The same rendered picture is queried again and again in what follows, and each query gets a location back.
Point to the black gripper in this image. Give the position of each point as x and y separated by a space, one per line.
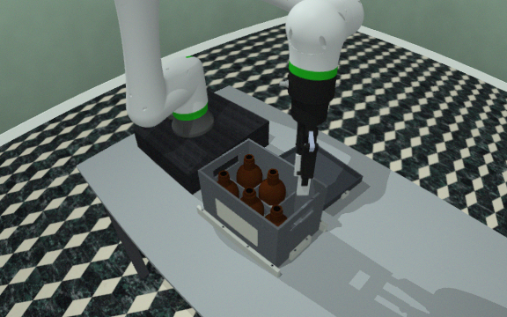
311 116

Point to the brown glass bottle with white label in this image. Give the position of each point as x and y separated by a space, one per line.
250 198

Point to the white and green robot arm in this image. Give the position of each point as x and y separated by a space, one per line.
316 31

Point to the grey divided crate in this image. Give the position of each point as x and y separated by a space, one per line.
272 242

